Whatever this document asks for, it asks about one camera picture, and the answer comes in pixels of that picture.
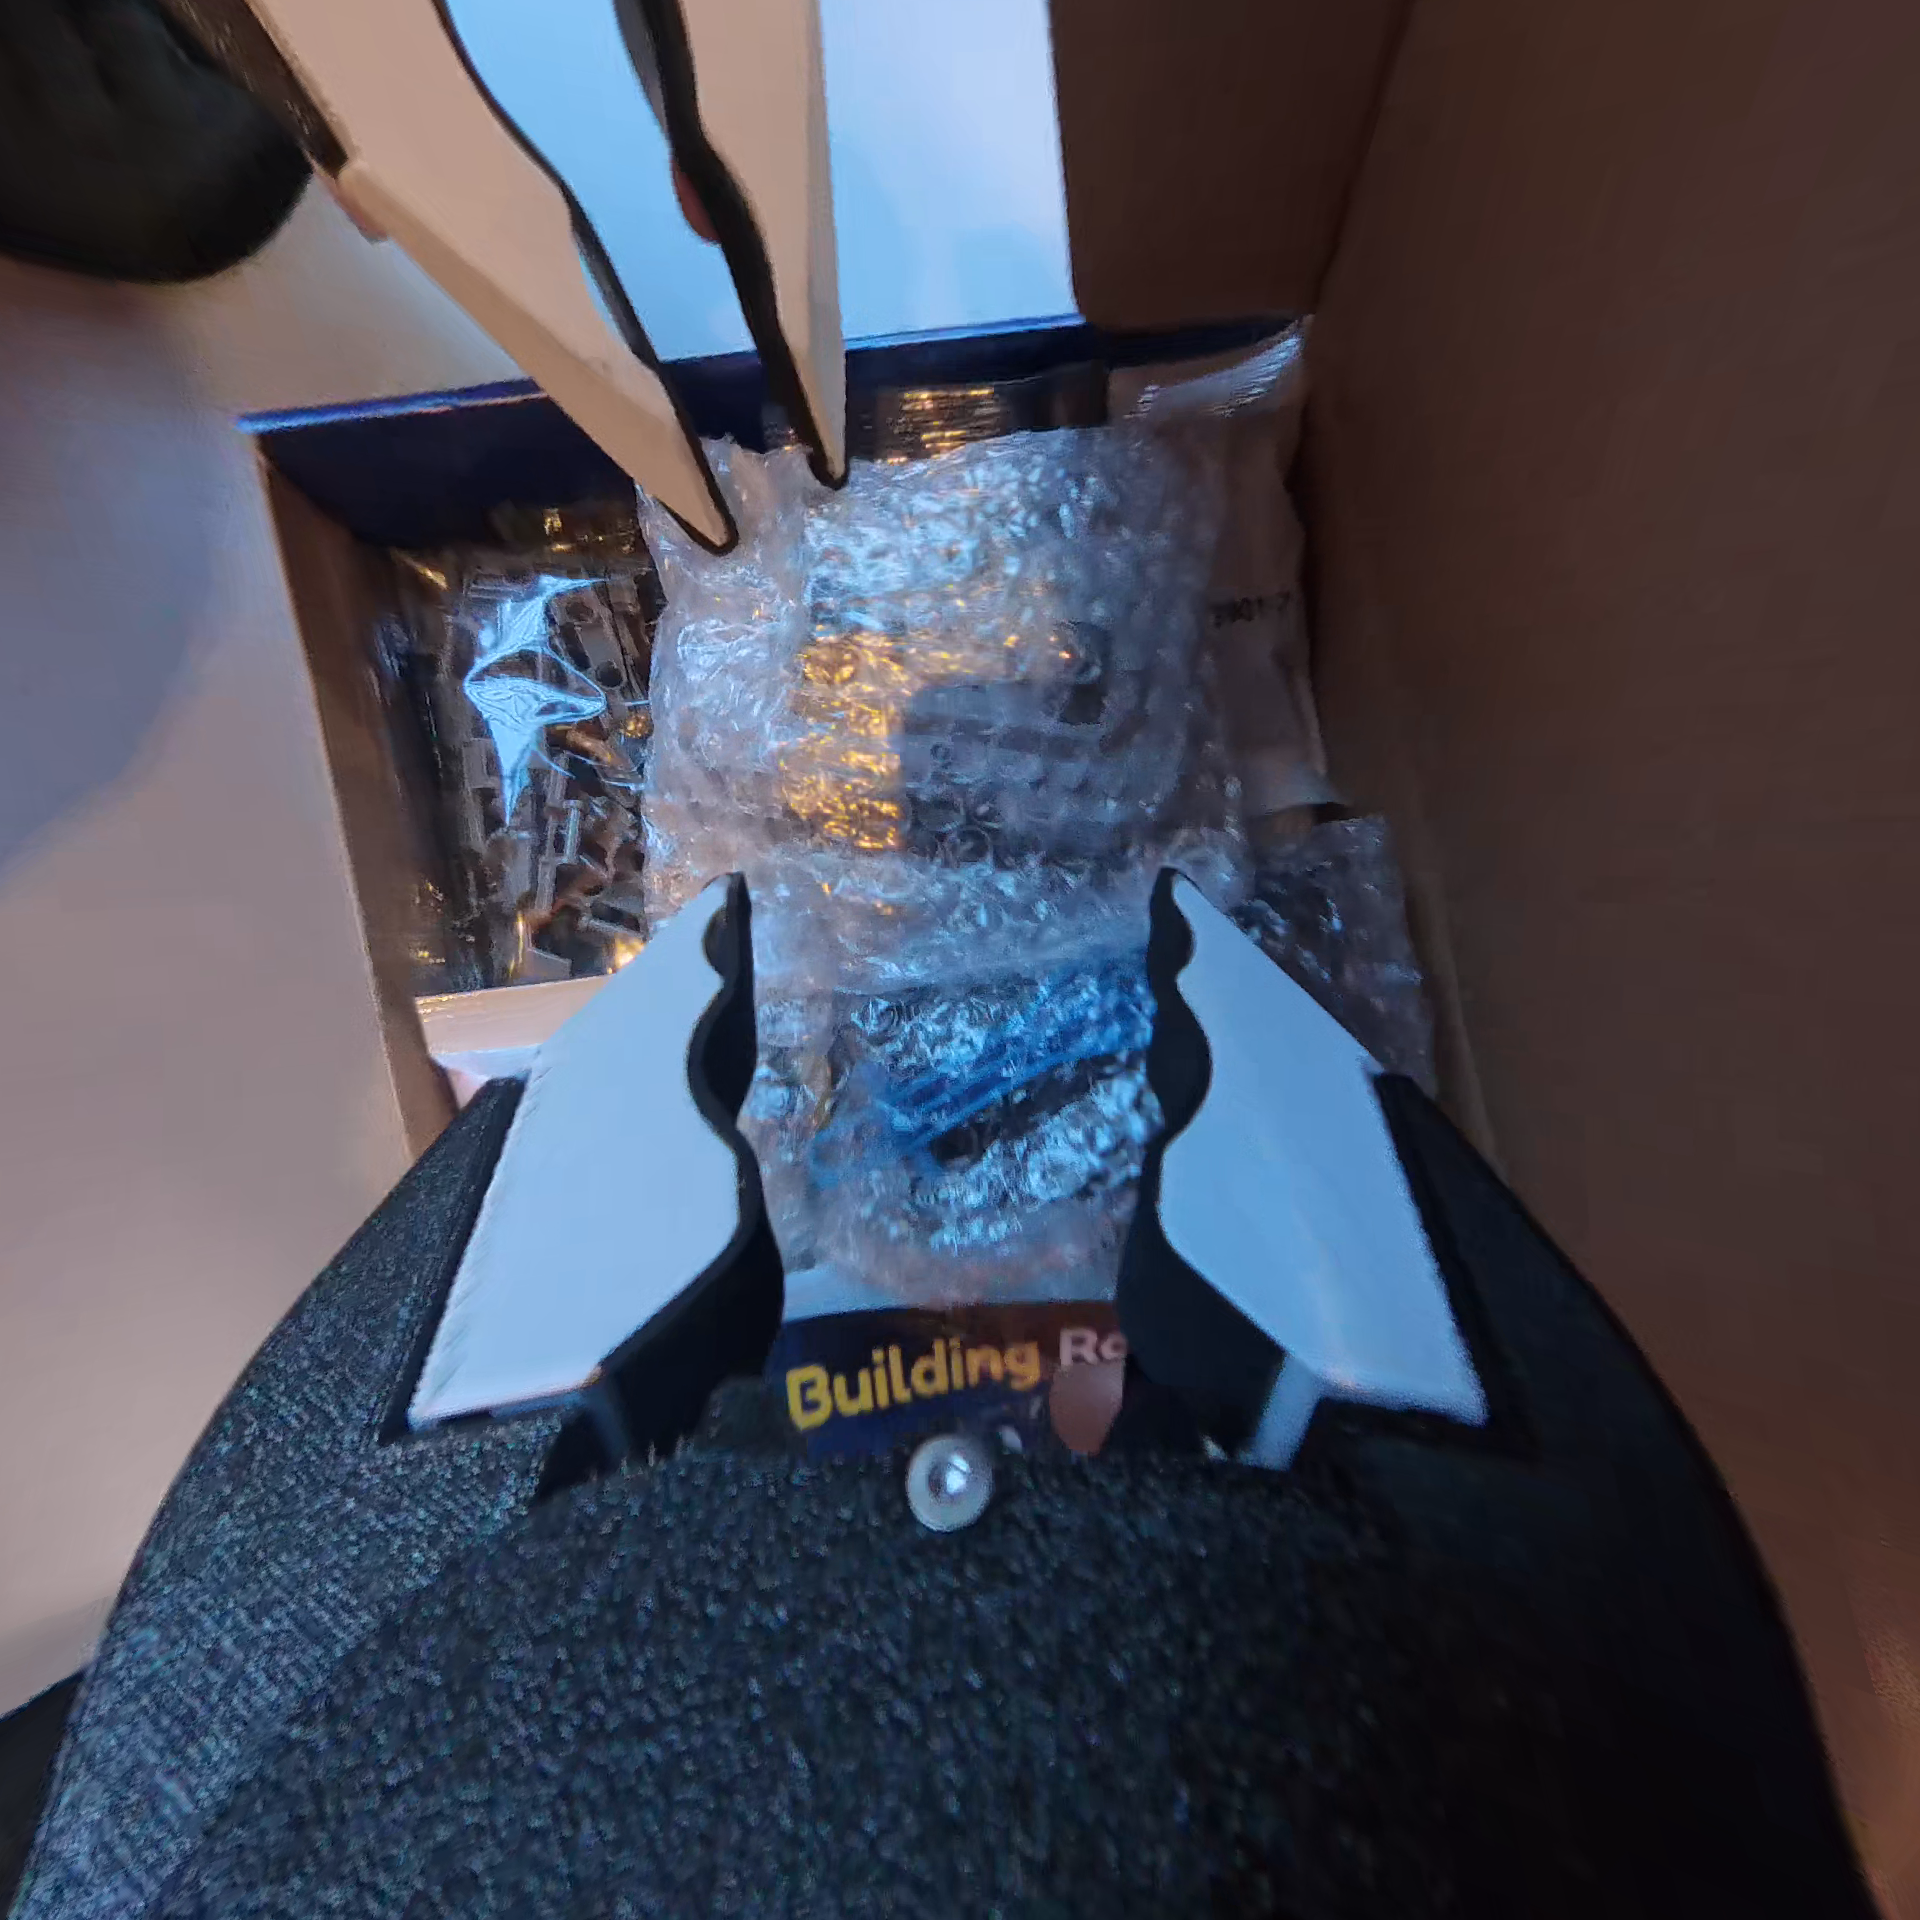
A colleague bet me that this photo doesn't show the grey desk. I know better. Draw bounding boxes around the grey desk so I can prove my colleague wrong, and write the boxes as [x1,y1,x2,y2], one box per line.
[0,0,1075,1719]

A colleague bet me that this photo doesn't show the bag of grey bricks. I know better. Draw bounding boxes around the bag of grey bricks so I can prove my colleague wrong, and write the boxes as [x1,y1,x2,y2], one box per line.
[372,322,1325,995]

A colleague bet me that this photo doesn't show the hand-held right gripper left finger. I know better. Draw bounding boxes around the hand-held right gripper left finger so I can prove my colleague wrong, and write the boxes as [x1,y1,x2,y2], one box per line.
[407,877,783,1426]

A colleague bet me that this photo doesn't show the blue robot kit booklet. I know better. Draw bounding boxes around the blue robot kit booklet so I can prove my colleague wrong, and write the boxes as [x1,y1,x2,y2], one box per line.
[779,1295,1128,1466]

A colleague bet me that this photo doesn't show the bubble wrap bag blue parts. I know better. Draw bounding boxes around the bubble wrap bag blue parts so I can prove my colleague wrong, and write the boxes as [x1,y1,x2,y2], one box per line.
[743,816,1432,1309]

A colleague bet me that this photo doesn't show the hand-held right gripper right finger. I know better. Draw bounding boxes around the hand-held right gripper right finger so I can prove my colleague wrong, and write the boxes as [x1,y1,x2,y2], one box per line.
[1125,870,1489,1469]

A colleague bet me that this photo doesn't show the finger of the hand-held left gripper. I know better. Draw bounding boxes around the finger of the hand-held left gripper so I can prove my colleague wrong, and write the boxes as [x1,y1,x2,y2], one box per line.
[247,0,740,552]
[615,0,853,488]

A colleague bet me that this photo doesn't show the blue cardboard kit box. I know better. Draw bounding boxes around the blue cardboard kit box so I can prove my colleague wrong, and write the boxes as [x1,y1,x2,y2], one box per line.
[239,0,1920,1920]

